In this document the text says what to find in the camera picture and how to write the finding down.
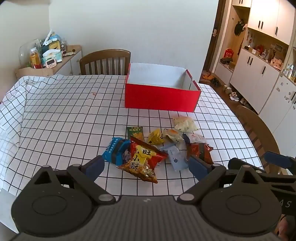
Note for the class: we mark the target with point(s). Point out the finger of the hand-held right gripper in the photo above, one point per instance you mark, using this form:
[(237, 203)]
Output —
[(277, 160), (235, 164)]

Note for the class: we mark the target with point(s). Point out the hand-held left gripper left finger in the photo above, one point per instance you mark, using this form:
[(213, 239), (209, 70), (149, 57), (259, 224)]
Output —
[(95, 167)]

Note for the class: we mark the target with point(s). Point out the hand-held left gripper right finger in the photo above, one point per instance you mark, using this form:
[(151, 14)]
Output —
[(197, 167)]

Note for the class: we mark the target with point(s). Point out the clear pastry packet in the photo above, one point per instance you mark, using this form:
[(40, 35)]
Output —
[(172, 134)]

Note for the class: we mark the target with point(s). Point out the red and yellow snack bag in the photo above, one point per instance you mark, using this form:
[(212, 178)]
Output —
[(141, 162)]

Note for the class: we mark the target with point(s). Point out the yellow snack packet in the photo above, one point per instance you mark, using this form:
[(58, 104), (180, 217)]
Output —
[(155, 137)]

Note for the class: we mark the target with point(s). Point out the green biscuit packet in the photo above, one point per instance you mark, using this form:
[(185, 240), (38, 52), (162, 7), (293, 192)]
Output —
[(135, 132)]

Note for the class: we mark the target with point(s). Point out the red cardboard box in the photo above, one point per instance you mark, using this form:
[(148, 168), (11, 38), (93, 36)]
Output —
[(161, 97)]

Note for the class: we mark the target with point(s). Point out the person's right hand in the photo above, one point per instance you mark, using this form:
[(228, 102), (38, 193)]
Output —
[(285, 229)]

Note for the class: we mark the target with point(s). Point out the dark red snack packet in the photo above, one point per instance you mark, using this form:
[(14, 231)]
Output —
[(200, 150)]

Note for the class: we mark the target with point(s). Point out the light blue snack packet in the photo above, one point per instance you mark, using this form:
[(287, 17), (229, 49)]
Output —
[(177, 158)]

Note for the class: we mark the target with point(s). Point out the wooden chair with curved back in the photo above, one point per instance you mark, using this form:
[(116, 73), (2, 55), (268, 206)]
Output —
[(259, 125)]

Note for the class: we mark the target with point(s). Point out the pale packet with green leaves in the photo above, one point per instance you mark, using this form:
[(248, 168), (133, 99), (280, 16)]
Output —
[(185, 124)]

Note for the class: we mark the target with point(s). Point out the white tall cabinet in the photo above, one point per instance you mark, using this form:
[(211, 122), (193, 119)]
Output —
[(281, 106)]

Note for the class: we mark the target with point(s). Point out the checkered tablecloth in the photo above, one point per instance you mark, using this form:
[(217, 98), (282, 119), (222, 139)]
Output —
[(69, 120)]

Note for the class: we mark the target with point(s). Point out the pair of white shoes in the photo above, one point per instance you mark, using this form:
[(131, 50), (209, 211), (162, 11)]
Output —
[(234, 96)]

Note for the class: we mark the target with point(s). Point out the white lower cabinet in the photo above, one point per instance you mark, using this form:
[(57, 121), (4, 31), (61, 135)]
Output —
[(254, 78)]

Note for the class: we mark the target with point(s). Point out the pair of brown shoes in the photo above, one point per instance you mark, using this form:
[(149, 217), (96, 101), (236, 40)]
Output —
[(210, 80)]

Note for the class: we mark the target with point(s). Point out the wooden slat-back chair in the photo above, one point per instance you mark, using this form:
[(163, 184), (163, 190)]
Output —
[(104, 59)]

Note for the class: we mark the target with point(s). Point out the wooden side shelf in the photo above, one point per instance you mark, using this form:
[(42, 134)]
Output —
[(67, 61)]

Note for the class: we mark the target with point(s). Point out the red ornament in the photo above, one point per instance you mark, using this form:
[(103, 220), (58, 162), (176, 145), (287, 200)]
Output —
[(228, 53)]

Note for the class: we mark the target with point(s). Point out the white kitchen timer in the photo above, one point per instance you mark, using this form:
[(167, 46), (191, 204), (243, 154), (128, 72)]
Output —
[(50, 63)]

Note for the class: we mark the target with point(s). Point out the tissue pack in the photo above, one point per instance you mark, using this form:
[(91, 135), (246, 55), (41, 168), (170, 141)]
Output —
[(52, 56)]

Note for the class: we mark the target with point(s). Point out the orange drink bottle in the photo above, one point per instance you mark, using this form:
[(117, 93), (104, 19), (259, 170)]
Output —
[(35, 59)]

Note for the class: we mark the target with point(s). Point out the yellow box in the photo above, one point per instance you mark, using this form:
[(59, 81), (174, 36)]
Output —
[(54, 45)]

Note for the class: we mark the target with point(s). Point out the black hat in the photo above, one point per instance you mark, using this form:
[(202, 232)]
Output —
[(240, 27)]

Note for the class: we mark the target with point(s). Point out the white upper cabinet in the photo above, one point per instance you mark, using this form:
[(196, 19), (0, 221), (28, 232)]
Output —
[(268, 16)]

